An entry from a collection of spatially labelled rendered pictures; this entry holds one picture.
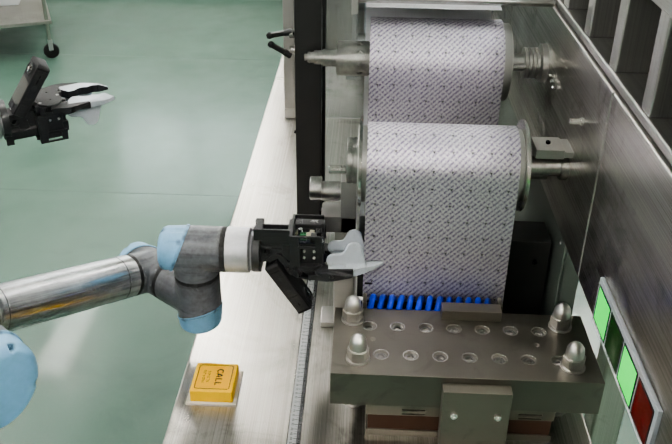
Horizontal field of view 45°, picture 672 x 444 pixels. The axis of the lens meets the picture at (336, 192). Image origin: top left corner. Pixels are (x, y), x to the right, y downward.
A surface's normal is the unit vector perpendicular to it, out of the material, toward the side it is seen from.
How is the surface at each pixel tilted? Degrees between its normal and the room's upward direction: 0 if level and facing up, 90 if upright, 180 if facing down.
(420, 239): 90
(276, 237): 90
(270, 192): 0
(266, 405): 0
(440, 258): 90
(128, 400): 0
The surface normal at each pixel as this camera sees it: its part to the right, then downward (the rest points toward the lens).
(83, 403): 0.01, -0.88
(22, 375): 0.83, 0.26
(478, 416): -0.04, 0.48
